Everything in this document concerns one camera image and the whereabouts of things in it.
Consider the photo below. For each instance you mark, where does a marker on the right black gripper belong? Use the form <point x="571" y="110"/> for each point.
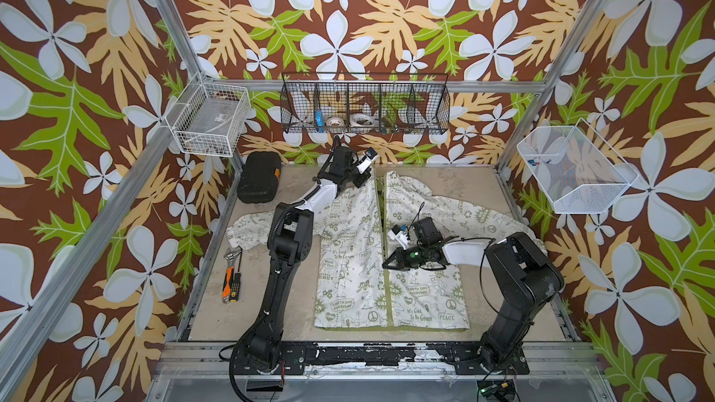
<point x="399" y="260"/>

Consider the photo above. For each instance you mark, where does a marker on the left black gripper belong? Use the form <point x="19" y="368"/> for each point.
<point x="361" y="179"/>

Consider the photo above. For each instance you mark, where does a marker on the white green printed jacket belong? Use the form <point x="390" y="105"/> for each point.
<point x="342" y="292"/>

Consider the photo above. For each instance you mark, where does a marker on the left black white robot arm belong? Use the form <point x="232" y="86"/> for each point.
<point x="289" y="242"/>

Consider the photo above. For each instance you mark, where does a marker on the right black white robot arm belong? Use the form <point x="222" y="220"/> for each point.
<point x="527" y="279"/>

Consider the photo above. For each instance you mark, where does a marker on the blue item in basket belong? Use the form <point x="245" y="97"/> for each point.
<point x="319" y="119"/>

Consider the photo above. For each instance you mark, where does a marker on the white tape roll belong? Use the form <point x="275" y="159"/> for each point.
<point x="361" y="120"/>

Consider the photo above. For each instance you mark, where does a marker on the black tool case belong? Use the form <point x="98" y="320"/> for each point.
<point x="259" y="179"/>

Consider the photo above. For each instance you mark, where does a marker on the black screwdriver tool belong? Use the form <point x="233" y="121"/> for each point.
<point x="236" y="280"/>

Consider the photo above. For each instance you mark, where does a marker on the white mesh basket right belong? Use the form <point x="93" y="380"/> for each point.
<point x="576" y="168"/>

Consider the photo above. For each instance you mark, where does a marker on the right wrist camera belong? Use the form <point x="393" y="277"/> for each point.
<point x="400" y="234"/>

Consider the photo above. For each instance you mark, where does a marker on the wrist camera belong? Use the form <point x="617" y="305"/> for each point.
<point x="400" y="234"/>
<point x="366" y="161"/>

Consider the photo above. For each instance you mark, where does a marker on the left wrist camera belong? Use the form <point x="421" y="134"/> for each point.
<point x="366" y="161"/>

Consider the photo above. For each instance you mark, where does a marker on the black wire wall basket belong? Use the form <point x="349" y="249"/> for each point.
<point x="399" y="103"/>

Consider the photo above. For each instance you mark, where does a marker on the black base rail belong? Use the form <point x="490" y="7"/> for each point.
<point x="295" y="357"/>

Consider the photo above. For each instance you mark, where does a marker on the white wire basket left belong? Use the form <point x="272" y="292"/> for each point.
<point x="207" y="118"/>

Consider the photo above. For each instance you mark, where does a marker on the orange handled wrench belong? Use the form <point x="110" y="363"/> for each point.
<point x="230" y="257"/>

